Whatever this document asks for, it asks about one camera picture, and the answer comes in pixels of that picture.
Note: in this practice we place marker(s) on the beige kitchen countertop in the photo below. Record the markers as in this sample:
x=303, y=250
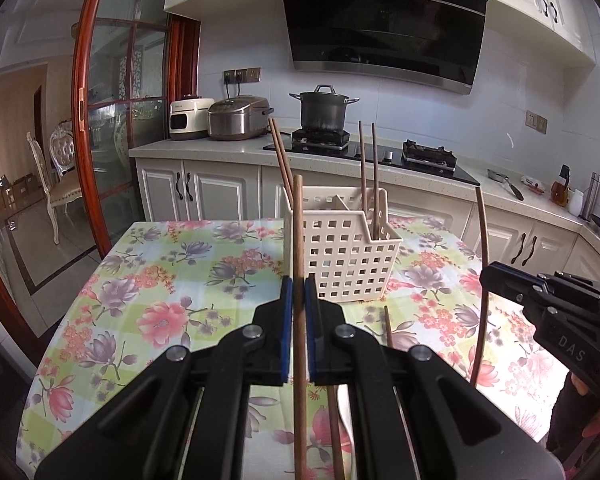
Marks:
x=205, y=147

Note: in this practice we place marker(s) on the small white bottle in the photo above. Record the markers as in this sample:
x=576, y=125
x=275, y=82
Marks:
x=575, y=204

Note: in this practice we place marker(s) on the red wooden door frame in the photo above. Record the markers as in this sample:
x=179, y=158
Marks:
x=0, y=280

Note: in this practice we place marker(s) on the cream plastic utensil basket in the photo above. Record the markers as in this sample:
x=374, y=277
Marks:
x=345, y=260

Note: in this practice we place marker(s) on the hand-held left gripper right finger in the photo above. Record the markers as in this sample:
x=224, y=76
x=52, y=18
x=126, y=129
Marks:
x=310, y=335

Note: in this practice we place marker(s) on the wooden-framed glass sliding door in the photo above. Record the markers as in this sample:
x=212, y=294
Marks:
x=82, y=135

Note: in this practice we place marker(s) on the small red and white dish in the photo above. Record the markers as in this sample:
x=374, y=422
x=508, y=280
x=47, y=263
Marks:
x=532, y=182

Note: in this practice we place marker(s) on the black range hood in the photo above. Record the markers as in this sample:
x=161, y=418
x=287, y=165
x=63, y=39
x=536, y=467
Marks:
x=380, y=25

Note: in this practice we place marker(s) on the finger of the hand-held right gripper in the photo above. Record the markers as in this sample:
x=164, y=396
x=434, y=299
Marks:
x=505, y=282
x=575, y=285

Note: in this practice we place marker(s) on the floral tablecloth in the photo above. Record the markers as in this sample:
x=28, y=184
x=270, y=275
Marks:
x=180, y=280

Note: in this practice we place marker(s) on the dark grey stockpot with lid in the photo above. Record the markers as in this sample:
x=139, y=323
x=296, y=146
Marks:
x=322, y=110

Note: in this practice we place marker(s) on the white tufted-back dining chair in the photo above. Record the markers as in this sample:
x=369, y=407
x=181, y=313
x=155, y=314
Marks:
x=62, y=147

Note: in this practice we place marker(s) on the ceiling lamp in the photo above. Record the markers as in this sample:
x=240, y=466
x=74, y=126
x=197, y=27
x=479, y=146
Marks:
x=76, y=30

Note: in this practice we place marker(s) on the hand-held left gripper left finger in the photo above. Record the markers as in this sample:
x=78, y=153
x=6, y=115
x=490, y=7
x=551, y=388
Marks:
x=286, y=335

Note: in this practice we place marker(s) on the black glass gas cooktop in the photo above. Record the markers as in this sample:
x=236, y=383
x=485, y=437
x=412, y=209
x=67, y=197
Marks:
x=375, y=157

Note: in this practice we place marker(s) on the silver rice cooker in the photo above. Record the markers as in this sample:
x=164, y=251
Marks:
x=235, y=120

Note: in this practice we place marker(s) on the gold wall socket with plugs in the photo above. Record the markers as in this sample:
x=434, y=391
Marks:
x=250, y=75

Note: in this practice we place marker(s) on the small steel saucepan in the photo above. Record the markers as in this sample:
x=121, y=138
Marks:
x=497, y=175

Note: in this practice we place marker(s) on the white countertop cooker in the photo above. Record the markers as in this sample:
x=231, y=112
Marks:
x=190, y=117

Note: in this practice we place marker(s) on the brown cardboard box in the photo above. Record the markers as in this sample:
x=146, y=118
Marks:
x=4, y=194
x=25, y=189

